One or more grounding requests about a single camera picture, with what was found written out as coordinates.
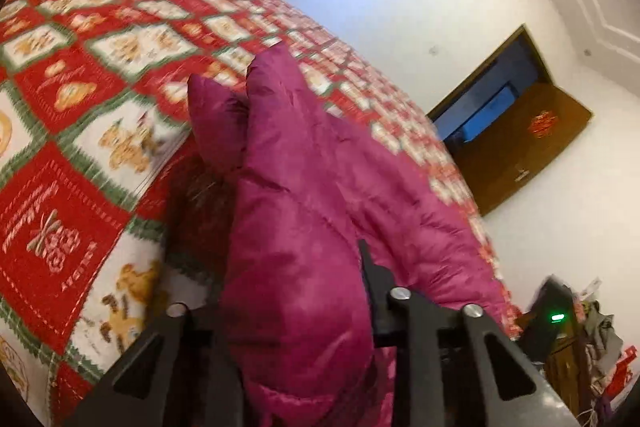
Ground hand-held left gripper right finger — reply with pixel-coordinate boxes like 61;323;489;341
357;239;581;427

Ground wooden desk with drawers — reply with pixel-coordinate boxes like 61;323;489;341
515;312;601;418

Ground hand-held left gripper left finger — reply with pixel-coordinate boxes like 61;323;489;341
62;302;246;427

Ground brown wooden door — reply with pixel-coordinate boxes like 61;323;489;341
457;82;593;218

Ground red paper door decoration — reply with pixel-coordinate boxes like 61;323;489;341
529;111;560;138

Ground pile of grey clothes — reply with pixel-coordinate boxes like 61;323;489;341
572;279;626;373

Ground red checked printed bedspread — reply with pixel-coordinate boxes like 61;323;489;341
0;0;521;423

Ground brown door frame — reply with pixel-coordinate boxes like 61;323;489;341
426;24;556;142

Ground magenta puffer jacket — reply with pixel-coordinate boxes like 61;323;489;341
186;42;521;427

